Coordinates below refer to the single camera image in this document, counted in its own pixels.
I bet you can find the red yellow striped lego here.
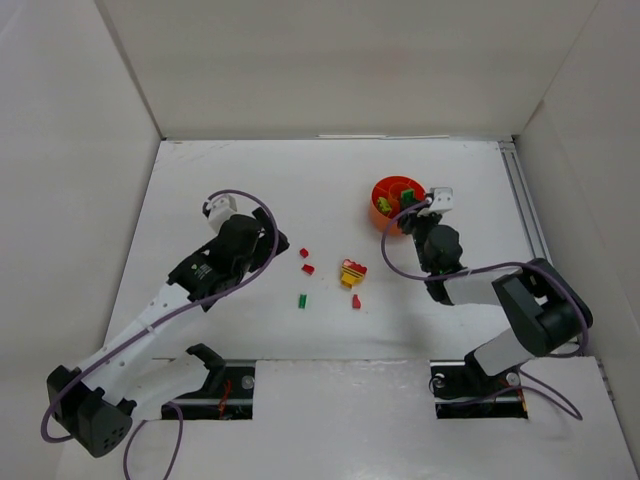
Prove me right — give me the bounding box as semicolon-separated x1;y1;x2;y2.
340;259;367;289

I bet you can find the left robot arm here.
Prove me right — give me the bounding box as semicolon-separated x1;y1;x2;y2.
41;198;289;458

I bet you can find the orange round divided container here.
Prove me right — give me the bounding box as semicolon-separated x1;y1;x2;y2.
369;175;426;233

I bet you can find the dark green long lego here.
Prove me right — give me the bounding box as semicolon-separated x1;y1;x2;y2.
400;189;418;209

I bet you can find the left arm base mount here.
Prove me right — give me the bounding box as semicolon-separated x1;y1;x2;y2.
172;344;256;421

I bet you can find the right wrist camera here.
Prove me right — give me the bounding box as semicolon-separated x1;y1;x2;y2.
418;187;454;216

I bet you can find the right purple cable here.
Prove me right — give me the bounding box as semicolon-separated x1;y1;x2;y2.
381;197;591;421

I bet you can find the lime green large lego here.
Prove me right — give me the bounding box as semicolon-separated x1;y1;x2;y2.
376;197;393;216

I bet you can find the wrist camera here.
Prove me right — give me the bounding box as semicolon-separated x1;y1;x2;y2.
418;187;454;216
202;194;237;234

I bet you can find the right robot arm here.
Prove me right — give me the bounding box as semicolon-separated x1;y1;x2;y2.
398;212;593;399

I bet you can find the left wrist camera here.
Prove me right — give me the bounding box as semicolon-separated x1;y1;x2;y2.
202;194;237;234

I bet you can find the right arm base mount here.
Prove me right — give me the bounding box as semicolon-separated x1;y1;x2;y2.
429;354;528;420

